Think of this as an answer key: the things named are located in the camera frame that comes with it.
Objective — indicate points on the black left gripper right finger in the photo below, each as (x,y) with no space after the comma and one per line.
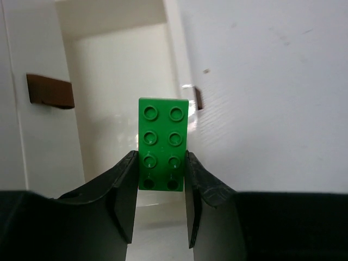
(224,224)

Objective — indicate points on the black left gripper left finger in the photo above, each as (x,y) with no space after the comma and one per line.
(92,222)

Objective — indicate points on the green 2x2 lego brick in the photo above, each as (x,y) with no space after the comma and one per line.
(162,143)

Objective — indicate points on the brown bottom drawer tab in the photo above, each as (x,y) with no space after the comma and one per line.
(198,97)

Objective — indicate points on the brown drawer tab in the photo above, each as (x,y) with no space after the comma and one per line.
(198,97)
(49,91)

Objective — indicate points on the white bottom drawer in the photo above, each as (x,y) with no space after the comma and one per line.
(118,52)

